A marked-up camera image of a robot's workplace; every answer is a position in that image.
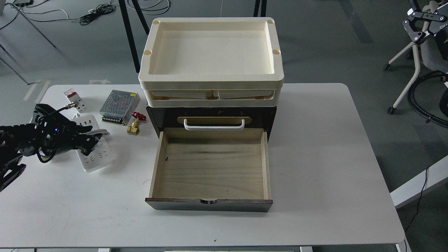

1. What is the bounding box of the black floor cable bundle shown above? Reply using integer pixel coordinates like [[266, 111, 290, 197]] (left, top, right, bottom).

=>
[[79, 3, 117, 26]]

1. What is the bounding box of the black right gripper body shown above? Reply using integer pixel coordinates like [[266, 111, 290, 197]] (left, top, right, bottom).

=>
[[432, 21, 448, 60]]

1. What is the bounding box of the dark wooden cabinet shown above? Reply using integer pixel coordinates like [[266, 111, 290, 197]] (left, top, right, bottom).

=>
[[147, 106, 277, 144]]

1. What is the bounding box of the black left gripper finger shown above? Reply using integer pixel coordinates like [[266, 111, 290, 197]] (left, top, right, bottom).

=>
[[70, 123, 93, 135], [72, 135, 102, 156]]

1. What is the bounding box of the white power strip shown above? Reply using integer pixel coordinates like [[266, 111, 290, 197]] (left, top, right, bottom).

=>
[[72, 113, 115, 173]]

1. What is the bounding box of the white office chair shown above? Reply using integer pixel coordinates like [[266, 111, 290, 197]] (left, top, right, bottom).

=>
[[384, 0, 448, 115]]

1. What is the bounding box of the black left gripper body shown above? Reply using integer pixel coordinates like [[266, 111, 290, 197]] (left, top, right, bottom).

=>
[[18, 104, 75, 163]]

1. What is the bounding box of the small white circuit breaker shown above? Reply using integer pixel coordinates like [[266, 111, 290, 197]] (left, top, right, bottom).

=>
[[63, 88, 87, 113]]

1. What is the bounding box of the white table beam right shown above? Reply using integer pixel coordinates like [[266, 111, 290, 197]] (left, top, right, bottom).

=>
[[390, 162, 448, 209]]

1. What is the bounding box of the brass valve red handle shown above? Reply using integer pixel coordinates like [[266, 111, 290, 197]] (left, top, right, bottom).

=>
[[127, 112, 147, 135]]

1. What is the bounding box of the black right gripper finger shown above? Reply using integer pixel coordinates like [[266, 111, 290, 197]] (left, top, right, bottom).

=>
[[406, 0, 447, 23], [402, 20, 432, 44]]

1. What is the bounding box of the open wooden drawer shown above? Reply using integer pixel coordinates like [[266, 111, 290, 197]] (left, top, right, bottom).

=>
[[145, 128, 273, 212]]

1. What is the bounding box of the metal mesh power supply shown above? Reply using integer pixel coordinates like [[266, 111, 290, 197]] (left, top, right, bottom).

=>
[[99, 90, 140, 126]]

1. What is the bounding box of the white power cord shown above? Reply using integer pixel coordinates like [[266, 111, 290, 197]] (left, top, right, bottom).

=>
[[80, 129, 110, 138]]

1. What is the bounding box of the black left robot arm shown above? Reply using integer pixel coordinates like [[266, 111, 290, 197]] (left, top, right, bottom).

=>
[[0, 102, 109, 190]]

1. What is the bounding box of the cream plastic tray organizer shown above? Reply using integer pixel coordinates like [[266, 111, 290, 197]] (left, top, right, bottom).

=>
[[139, 17, 284, 107]]

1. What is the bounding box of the white drawer handle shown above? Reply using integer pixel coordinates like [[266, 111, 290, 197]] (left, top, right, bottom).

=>
[[183, 119, 245, 131]]

